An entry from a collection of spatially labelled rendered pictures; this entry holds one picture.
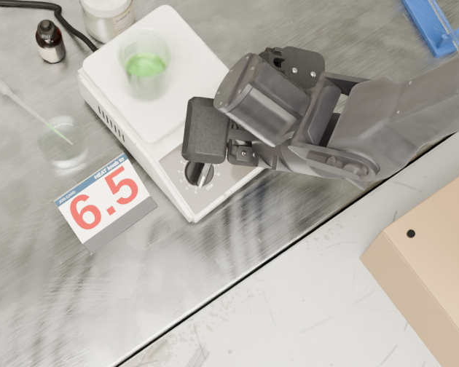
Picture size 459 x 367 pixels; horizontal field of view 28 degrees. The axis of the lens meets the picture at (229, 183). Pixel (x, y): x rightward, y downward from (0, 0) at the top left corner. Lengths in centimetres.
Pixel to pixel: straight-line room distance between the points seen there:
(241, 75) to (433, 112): 18
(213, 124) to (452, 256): 26
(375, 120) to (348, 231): 33
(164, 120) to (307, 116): 23
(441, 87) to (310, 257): 39
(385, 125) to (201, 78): 31
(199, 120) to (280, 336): 26
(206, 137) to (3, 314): 30
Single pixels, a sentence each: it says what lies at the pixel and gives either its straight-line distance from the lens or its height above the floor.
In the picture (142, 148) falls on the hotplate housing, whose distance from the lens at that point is 96.
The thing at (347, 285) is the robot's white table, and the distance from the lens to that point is 100.
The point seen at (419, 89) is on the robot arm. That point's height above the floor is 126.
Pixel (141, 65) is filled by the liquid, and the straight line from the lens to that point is 95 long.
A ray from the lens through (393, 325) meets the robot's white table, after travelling 100.
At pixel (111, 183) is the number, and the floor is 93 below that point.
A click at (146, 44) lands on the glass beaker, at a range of 94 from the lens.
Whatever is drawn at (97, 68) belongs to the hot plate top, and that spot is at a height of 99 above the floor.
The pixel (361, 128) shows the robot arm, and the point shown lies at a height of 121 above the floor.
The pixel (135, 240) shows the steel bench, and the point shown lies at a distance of 100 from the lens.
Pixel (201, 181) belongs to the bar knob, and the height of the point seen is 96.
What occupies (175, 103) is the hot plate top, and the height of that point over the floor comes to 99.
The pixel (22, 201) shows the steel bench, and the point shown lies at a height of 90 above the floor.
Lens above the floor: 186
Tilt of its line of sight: 71 degrees down
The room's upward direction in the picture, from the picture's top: 11 degrees clockwise
